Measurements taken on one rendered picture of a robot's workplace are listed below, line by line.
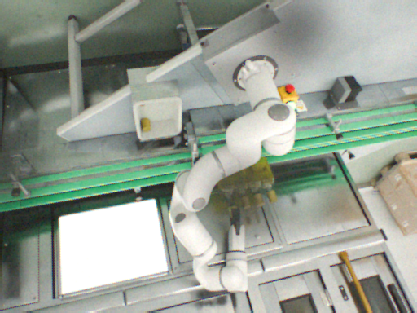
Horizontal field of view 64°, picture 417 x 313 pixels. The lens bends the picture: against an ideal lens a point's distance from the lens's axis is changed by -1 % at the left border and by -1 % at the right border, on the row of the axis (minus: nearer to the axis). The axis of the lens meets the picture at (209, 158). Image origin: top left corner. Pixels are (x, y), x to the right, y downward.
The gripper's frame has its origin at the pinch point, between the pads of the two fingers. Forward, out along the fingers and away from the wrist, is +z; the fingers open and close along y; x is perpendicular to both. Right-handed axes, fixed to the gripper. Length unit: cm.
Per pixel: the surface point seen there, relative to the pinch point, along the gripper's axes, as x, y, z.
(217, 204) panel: 5.2, -13.0, 9.9
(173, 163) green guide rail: 25.6, 3.3, 20.1
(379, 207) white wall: -268, -308, 149
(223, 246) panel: 2.9, -12.9, -8.6
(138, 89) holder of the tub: 39, 33, 32
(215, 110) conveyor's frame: 9.4, 15.2, 39.7
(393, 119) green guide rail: -70, 15, 42
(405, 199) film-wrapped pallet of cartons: -271, -253, 137
